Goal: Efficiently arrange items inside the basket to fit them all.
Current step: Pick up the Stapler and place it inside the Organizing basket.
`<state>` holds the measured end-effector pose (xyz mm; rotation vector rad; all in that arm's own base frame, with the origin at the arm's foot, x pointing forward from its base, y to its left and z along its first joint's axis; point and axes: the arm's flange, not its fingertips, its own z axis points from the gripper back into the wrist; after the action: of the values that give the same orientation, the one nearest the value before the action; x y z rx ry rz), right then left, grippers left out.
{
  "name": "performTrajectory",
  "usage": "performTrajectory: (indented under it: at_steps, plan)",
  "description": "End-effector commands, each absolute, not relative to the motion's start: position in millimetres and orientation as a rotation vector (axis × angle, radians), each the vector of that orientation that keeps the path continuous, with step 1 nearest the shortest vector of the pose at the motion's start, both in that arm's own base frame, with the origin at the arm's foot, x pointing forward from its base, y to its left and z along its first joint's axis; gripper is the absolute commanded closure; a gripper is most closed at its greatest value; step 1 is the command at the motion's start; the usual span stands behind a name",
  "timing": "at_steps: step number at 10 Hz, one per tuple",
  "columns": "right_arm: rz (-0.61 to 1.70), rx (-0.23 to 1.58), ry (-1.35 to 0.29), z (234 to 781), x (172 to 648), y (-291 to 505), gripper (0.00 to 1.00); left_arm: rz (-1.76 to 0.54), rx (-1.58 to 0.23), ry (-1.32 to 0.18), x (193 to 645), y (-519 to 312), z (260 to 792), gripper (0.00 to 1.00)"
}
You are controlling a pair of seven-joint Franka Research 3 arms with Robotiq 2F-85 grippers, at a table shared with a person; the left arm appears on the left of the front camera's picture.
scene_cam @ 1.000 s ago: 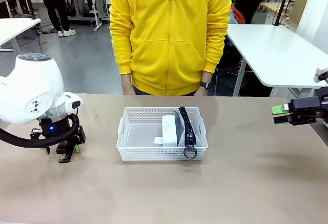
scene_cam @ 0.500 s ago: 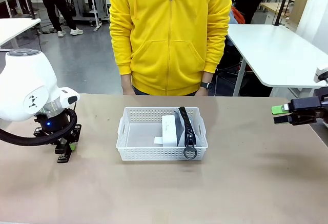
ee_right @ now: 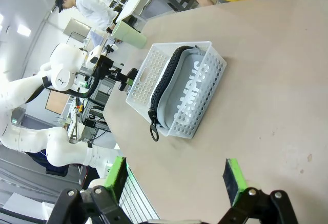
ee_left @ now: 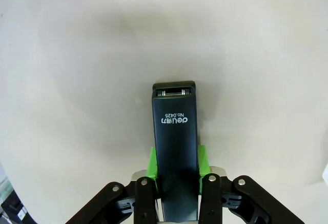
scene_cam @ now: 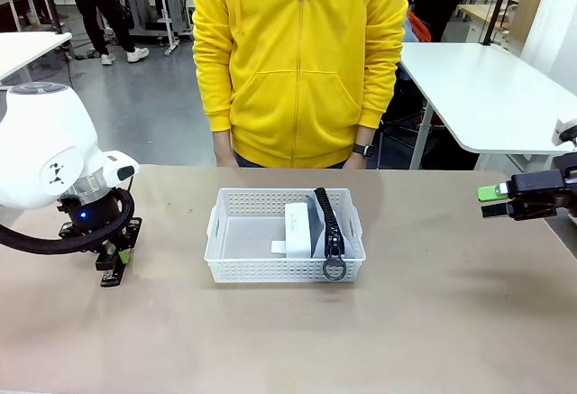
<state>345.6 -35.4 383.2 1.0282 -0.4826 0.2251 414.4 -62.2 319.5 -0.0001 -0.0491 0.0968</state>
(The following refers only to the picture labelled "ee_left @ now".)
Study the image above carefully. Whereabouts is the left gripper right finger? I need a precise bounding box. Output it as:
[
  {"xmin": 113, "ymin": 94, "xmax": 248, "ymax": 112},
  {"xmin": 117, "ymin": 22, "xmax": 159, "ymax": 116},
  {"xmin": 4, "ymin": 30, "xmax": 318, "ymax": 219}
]
[{"xmin": 197, "ymin": 144, "xmax": 305, "ymax": 224}]

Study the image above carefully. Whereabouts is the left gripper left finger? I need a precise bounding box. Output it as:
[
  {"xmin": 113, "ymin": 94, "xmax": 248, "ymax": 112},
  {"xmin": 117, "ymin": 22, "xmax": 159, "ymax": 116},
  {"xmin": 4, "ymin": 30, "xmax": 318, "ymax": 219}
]
[{"xmin": 65, "ymin": 147, "xmax": 161, "ymax": 224}]

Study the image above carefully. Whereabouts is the black stapler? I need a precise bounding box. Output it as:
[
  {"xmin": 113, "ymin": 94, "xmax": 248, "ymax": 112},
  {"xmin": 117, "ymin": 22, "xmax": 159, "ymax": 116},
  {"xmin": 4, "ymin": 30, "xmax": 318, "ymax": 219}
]
[{"xmin": 151, "ymin": 80, "xmax": 199, "ymax": 222}]

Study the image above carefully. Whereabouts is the black box with label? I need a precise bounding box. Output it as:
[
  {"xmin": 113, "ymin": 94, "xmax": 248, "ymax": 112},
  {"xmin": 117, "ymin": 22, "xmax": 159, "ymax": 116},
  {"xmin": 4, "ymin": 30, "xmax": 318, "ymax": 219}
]
[{"xmin": 0, "ymin": 179, "xmax": 35, "ymax": 224}]

